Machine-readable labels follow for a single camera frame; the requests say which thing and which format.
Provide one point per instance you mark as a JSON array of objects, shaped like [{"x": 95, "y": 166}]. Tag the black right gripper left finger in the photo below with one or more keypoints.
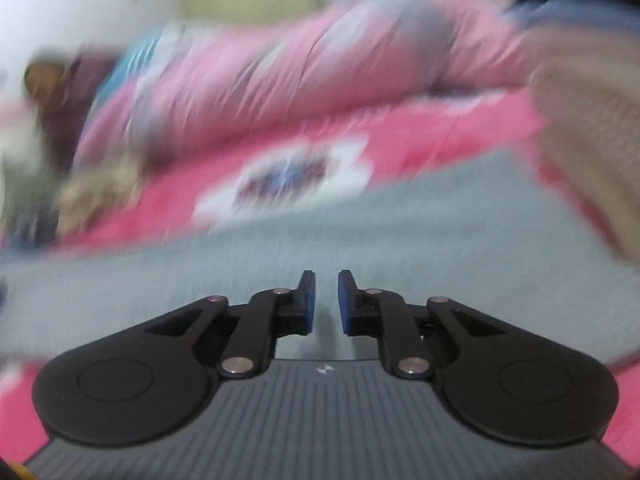
[{"x": 151, "y": 379}]

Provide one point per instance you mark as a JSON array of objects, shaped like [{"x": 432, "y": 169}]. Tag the pink floral fleece blanket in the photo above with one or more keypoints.
[{"x": 326, "y": 161}]

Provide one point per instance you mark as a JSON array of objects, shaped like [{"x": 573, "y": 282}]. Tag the beige crumpled garment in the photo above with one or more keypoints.
[{"x": 93, "y": 193}]

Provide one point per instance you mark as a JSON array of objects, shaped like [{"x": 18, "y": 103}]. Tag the grey drawstring sweatpants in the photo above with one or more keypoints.
[{"x": 485, "y": 233}]

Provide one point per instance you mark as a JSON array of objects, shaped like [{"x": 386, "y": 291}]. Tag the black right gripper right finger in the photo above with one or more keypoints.
[{"x": 499, "y": 380}]

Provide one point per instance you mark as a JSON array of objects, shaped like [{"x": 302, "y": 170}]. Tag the pink patchwork quilt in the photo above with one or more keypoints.
[{"x": 188, "y": 86}]

